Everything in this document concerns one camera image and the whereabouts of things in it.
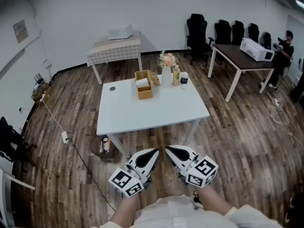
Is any white-legged table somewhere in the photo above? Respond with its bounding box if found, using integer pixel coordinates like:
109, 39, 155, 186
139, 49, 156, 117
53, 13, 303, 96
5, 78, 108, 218
91, 56, 143, 86

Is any white power cable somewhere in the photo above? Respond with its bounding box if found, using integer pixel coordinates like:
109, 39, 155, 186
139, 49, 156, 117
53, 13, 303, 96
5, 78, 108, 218
39, 98, 66, 133

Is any person's left forearm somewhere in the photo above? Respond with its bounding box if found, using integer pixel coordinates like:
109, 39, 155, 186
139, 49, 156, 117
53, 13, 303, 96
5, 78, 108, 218
108, 193, 141, 227

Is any white table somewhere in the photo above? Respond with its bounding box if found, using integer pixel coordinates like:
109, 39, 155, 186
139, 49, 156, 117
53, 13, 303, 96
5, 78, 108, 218
96, 74, 211, 159

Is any brown storage box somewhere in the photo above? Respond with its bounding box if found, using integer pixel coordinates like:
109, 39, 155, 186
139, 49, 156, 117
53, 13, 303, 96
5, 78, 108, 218
90, 135, 117, 161

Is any white vase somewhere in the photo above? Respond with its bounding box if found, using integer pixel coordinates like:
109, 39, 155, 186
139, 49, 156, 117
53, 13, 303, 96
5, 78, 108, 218
161, 65, 172, 88

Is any yellow tea bottle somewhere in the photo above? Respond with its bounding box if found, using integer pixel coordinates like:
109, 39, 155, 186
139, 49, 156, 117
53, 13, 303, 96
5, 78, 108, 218
172, 65, 181, 86

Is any tangled white cable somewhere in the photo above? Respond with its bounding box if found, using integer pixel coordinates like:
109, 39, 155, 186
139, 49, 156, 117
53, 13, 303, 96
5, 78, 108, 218
267, 103, 295, 138

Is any wall poster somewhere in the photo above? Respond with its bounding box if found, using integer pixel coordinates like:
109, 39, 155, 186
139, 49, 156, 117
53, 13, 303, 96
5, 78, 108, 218
13, 19, 29, 44

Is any woven wicker basket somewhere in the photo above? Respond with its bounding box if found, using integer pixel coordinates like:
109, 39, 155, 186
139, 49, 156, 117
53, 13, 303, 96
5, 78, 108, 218
134, 69, 161, 100

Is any pink and white flower bouquet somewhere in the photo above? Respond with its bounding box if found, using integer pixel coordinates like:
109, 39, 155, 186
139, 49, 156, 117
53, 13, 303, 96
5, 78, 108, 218
159, 50, 179, 68

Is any person's right forearm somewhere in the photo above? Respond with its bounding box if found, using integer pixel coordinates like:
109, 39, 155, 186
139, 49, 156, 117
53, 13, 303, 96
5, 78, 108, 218
196, 186, 238, 216

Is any black office chair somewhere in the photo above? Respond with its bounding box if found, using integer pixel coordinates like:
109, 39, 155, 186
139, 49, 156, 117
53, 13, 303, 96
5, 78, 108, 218
262, 31, 272, 50
231, 20, 246, 46
186, 13, 215, 59
248, 23, 260, 44
215, 19, 232, 45
0, 116, 38, 173

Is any white microwave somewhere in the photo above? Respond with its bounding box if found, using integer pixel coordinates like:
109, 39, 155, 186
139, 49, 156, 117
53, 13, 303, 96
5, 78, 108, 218
107, 24, 133, 40
239, 38, 276, 62

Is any person's white shirt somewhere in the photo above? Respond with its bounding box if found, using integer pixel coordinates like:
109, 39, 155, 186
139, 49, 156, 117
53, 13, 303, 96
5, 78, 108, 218
90, 195, 285, 228

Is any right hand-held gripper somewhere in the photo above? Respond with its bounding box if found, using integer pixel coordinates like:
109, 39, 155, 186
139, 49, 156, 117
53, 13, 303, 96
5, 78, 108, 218
164, 144, 219, 189

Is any black power cable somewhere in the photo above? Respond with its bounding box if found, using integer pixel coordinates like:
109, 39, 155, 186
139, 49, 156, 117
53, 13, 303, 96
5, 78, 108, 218
67, 138, 117, 211

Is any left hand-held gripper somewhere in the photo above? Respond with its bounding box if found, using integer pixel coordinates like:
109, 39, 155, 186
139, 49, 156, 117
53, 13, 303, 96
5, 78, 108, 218
108, 148, 160, 198

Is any table with checkered cloth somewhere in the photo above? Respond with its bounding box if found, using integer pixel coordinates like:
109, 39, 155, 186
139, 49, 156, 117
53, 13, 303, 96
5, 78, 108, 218
86, 35, 143, 67

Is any white desk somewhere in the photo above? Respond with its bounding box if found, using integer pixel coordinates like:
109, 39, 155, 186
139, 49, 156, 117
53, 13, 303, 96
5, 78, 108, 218
0, 167, 36, 228

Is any dark brown table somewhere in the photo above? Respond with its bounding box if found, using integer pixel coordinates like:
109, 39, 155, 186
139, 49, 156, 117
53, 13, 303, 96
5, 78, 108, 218
208, 44, 276, 103

